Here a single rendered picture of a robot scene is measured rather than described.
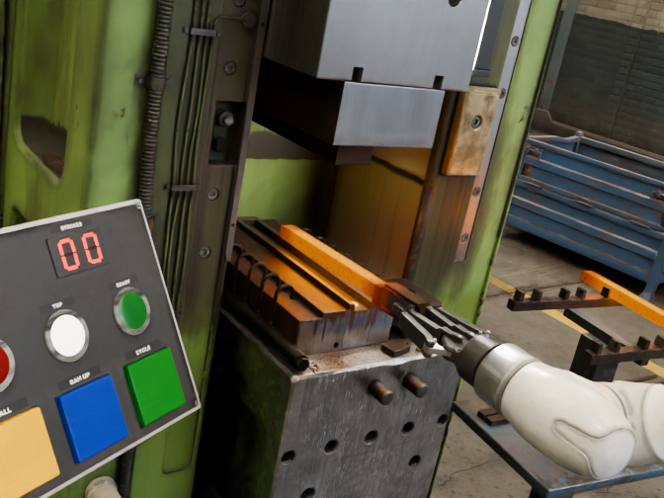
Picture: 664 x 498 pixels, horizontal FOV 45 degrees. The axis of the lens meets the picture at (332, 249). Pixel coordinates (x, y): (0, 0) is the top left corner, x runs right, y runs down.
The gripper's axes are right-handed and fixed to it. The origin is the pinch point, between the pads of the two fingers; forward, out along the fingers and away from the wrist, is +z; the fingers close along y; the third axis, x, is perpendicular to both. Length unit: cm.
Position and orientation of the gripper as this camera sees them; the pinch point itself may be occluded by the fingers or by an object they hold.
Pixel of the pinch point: (402, 304)
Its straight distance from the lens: 126.5
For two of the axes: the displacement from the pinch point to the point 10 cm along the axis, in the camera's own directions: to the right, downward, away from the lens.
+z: -5.6, -3.9, 7.4
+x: 1.9, -9.2, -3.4
